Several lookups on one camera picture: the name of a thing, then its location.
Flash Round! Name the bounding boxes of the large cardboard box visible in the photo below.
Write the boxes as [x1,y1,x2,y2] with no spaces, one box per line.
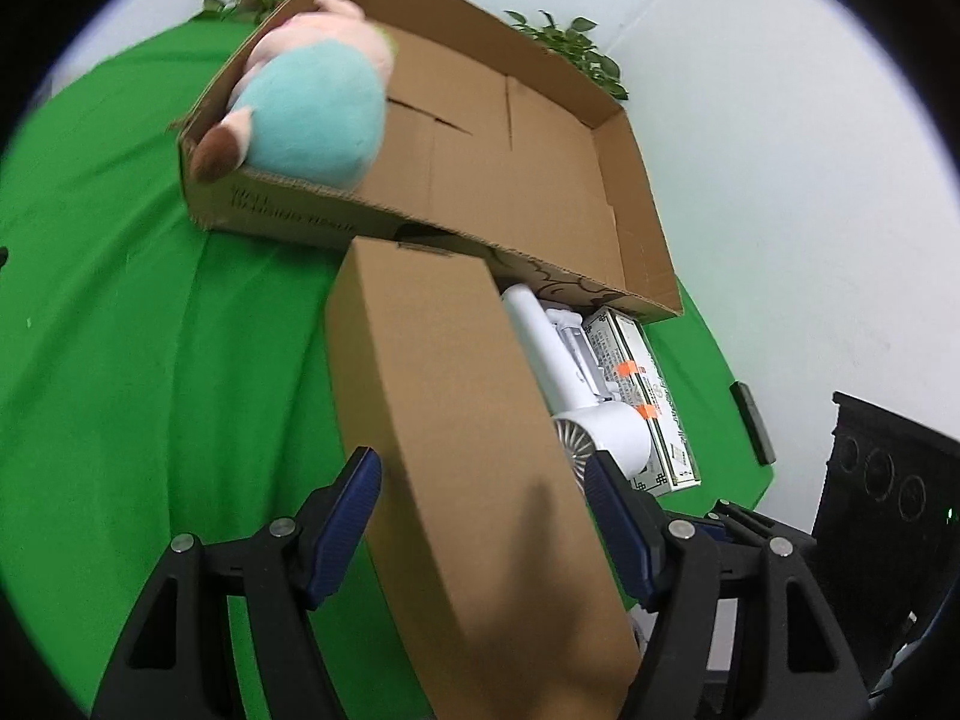
[166,0,685,325]

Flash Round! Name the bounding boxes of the white vacuum brush attachment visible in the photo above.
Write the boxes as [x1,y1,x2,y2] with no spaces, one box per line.
[544,304,620,402]

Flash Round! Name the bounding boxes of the pink and teal plush toy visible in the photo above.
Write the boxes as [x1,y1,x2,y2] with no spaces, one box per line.
[187,0,397,192]

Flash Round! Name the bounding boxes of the long narrow cardboard box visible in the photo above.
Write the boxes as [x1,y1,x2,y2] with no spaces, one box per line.
[325,238,644,720]

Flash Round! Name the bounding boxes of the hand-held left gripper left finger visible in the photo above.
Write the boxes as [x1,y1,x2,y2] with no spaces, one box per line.
[90,446,383,720]

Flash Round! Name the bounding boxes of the black remote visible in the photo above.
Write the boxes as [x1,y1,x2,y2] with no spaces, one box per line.
[731,382,776,466]

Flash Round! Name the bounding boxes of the white handheld vacuum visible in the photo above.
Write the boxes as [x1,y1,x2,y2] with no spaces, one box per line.
[501,283,653,485]

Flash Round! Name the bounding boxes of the rectangular box with orange tape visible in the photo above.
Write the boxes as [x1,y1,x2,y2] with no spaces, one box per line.
[585,309,702,497]

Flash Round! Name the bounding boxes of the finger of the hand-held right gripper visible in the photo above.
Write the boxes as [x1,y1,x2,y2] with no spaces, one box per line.
[705,499,818,567]

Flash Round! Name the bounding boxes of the small green potted plant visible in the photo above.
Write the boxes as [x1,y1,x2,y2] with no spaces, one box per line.
[504,10,629,102]

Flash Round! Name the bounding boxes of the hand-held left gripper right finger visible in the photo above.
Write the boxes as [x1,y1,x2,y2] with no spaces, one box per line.
[583,450,871,720]

